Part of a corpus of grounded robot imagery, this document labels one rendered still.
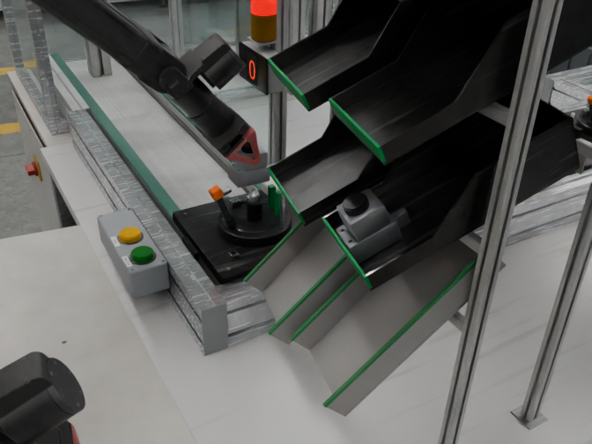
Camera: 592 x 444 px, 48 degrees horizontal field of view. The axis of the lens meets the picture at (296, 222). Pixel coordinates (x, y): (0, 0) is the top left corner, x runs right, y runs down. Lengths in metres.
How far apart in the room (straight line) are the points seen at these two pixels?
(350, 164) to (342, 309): 0.20
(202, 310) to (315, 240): 0.22
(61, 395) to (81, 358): 0.55
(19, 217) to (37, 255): 1.85
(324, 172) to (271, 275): 0.21
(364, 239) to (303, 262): 0.27
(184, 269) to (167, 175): 0.43
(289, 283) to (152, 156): 0.72
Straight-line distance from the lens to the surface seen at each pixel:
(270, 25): 1.30
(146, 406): 1.08
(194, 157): 1.63
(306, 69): 0.86
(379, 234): 0.77
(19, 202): 3.42
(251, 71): 1.34
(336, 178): 0.90
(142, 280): 1.19
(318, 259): 1.00
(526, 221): 1.48
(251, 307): 1.12
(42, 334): 1.24
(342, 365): 0.91
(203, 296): 1.10
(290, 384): 1.09
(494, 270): 0.79
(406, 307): 0.88
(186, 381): 1.11
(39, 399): 0.64
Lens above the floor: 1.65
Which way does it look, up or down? 33 degrees down
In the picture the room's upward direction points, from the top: 2 degrees clockwise
